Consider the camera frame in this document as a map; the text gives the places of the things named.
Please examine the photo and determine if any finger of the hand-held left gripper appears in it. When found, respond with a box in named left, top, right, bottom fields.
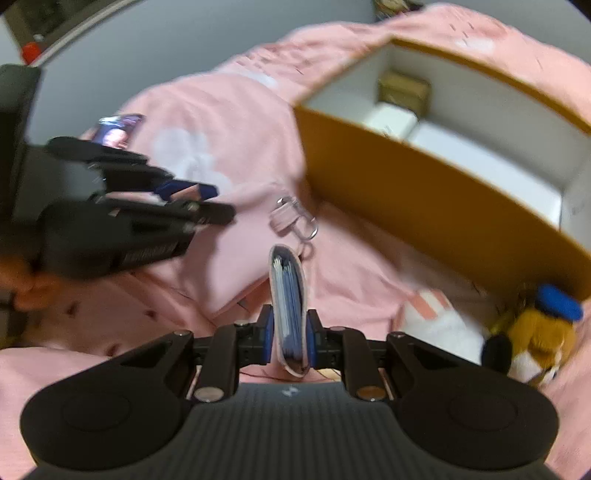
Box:
left=92, top=198, right=237, bottom=228
left=46, top=136, right=219, bottom=202

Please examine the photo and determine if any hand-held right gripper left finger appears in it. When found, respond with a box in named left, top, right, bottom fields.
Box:
left=115, top=304, right=274, bottom=402

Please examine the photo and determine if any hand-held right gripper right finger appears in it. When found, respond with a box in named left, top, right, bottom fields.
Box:
left=305, top=308, right=467, bottom=401

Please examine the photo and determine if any pink pouch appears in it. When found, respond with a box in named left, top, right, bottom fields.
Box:
left=269, top=196, right=320, bottom=378

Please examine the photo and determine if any white and black plush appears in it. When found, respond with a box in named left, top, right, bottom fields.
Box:
left=397, top=288, right=513, bottom=374

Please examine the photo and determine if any orange cardboard box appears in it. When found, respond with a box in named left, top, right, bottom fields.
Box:
left=293, top=37, right=591, bottom=301

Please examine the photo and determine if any long white box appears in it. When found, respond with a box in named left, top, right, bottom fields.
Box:
left=362, top=102, right=419, bottom=139

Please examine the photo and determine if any brown dog plush blue hat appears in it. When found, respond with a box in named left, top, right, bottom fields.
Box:
left=489, top=284, right=585, bottom=388

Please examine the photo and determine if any small kraft brown box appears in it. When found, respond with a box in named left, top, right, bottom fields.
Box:
left=376, top=69, right=432, bottom=116

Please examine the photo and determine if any person's left hand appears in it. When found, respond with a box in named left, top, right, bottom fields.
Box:
left=0, top=256, right=51, bottom=315

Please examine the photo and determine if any purple printed card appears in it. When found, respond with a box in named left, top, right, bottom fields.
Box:
left=92, top=113, right=146, bottom=151

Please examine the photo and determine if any window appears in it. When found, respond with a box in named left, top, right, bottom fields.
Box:
left=0, top=0, right=144, bottom=65

